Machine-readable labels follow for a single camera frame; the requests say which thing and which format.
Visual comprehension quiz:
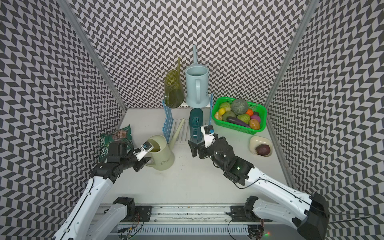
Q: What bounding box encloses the blue white slatted shelf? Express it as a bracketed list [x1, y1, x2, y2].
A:
[161, 92, 214, 145]

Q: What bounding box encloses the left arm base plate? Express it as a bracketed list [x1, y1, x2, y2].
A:
[121, 205, 153, 223]

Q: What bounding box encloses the dark purple fruit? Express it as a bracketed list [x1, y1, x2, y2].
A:
[255, 144, 271, 156]

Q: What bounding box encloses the brown toy potato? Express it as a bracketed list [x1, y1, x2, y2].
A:
[249, 119, 261, 130]

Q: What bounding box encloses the beige watering can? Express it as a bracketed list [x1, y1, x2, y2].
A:
[146, 135, 175, 171]

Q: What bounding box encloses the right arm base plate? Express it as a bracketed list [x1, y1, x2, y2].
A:
[226, 205, 262, 223]

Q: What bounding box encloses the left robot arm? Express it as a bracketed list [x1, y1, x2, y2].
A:
[53, 141, 153, 240]

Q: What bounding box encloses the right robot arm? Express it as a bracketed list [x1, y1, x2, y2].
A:
[188, 135, 330, 240]

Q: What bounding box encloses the netted green melon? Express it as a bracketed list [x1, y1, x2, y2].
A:
[231, 99, 249, 116]

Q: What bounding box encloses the olive transparent watering can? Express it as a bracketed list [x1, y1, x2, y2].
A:
[164, 57, 185, 109]

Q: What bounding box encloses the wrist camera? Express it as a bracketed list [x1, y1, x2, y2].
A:
[134, 142, 153, 161]
[201, 125, 215, 149]

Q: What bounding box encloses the green chips bag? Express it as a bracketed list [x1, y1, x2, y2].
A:
[99, 125, 134, 162]

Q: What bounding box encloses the cream oval dish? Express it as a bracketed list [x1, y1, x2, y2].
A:
[249, 136, 274, 157]

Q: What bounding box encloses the aluminium front rail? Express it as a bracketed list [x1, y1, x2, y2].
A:
[61, 203, 319, 226]

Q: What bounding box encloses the dark teal watering can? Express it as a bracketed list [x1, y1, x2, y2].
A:
[189, 109, 204, 144]

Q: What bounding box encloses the yellow toy lemon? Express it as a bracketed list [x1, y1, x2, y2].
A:
[218, 108, 227, 116]

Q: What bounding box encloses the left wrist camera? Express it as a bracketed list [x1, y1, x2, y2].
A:
[134, 142, 153, 161]

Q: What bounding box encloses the purple toy eggplant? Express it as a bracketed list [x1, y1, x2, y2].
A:
[227, 117, 250, 128]

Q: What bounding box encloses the green plastic basket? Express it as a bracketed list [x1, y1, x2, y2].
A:
[211, 97, 267, 135]

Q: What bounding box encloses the green toy cabbage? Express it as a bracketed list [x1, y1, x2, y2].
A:
[237, 114, 251, 125]

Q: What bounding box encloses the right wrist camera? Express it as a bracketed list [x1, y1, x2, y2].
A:
[201, 125, 215, 149]

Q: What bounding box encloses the light blue watering can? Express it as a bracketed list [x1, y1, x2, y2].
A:
[185, 45, 210, 108]

